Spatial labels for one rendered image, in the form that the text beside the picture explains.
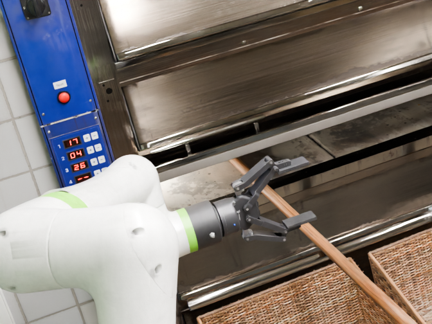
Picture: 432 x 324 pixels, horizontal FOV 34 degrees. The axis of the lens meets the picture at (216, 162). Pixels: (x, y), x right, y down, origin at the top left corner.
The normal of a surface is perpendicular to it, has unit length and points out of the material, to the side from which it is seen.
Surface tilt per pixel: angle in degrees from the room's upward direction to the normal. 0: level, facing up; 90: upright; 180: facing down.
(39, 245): 50
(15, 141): 90
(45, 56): 90
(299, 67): 70
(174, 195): 0
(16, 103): 90
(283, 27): 90
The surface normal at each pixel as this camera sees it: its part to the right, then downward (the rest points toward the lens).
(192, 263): 0.24, 0.07
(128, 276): 0.00, 0.12
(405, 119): -0.18, -0.87
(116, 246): -0.23, -0.13
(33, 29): 0.32, 0.39
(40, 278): -0.09, 0.56
